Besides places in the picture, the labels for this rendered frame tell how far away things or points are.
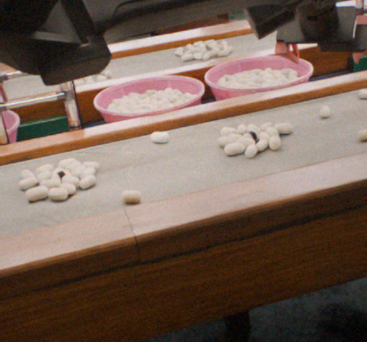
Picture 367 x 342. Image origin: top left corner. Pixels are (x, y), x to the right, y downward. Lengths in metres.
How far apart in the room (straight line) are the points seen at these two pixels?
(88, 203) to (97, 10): 0.47
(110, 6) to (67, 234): 0.38
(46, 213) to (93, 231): 0.15
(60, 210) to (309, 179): 0.41
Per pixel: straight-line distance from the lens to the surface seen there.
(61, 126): 1.46
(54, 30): 0.53
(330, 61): 1.67
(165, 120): 1.18
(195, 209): 0.83
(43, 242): 0.83
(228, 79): 1.48
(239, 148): 1.04
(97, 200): 0.96
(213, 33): 1.90
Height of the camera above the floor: 1.18
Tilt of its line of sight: 26 degrees down
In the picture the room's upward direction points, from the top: 7 degrees counter-clockwise
